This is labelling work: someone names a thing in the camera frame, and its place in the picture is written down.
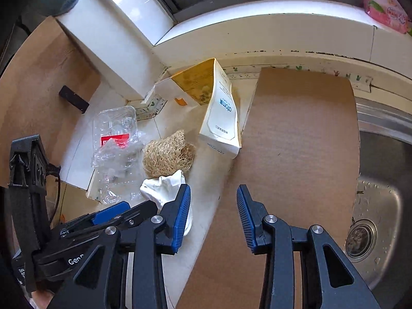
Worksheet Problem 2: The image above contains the black cable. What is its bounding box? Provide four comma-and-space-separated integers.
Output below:
48, 164, 63, 227

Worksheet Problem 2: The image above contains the pink refill pouch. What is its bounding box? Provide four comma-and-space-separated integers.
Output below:
362, 0, 412, 34

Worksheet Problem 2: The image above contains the white tissue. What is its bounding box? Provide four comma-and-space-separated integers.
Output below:
140, 170, 194, 236

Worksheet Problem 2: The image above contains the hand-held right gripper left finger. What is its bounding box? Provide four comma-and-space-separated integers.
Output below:
55, 183, 192, 309

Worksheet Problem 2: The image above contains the brown cardboard sheet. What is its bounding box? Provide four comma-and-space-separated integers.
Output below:
176, 67, 361, 309

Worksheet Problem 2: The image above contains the beige loofah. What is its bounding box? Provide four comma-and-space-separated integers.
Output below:
143, 130, 196, 178

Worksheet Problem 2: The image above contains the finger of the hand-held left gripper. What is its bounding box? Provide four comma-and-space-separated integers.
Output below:
63, 200, 158, 239
61, 201, 131, 232

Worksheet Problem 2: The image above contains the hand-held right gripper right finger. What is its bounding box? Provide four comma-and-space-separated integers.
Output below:
236, 185, 380, 309

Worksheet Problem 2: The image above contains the stainless steel sink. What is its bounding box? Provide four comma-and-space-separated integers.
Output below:
344, 97, 412, 293

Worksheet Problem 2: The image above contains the yellow and white box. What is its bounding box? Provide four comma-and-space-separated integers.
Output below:
154, 58, 243, 160

